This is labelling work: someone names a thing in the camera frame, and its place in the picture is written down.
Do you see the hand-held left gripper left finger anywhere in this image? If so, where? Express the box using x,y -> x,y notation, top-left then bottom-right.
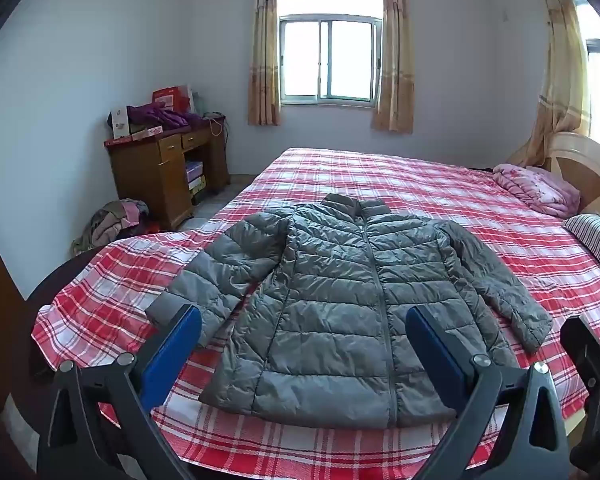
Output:
36,304 -> 203,480

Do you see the stack of boxes in desk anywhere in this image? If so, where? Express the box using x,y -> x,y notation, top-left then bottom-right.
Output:
185,160 -> 207,206

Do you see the red cardboard box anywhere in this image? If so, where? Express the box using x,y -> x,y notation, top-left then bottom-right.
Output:
151,84 -> 196,113

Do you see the flat pink box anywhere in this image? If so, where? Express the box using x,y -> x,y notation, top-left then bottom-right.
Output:
104,126 -> 166,149

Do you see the white printed box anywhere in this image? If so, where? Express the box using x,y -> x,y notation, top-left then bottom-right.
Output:
108,106 -> 132,139

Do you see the beige patterned curtain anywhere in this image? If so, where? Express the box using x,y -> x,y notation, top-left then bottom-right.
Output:
507,0 -> 592,168
371,0 -> 415,134
247,0 -> 282,127

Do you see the window with green frame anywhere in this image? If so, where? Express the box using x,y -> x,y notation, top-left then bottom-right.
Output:
277,0 -> 384,106

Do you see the grey puffer jacket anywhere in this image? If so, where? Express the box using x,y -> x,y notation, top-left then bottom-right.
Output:
145,193 -> 554,430

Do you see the pink floral quilt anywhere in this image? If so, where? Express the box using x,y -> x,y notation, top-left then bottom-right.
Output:
492,162 -> 582,219

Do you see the striped pillow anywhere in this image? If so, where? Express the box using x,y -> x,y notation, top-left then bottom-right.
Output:
561,213 -> 600,279

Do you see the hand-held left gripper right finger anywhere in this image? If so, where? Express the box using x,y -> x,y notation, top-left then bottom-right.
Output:
405,305 -> 571,480

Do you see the light wooden headboard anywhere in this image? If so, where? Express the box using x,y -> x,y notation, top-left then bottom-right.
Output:
542,131 -> 600,223

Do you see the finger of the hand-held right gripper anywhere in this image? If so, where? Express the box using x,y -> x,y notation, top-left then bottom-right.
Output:
560,315 -> 600,476

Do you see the brown wooden desk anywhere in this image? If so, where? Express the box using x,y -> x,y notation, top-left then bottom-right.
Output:
104,116 -> 231,231

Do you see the bed with red plaid sheet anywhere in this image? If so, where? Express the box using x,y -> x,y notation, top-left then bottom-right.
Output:
31,147 -> 600,468

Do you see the purple garment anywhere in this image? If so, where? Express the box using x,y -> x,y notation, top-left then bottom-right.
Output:
125,101 -> 206,132

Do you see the pile of clothes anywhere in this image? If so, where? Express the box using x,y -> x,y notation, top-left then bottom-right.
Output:
71,199 -> 153,256

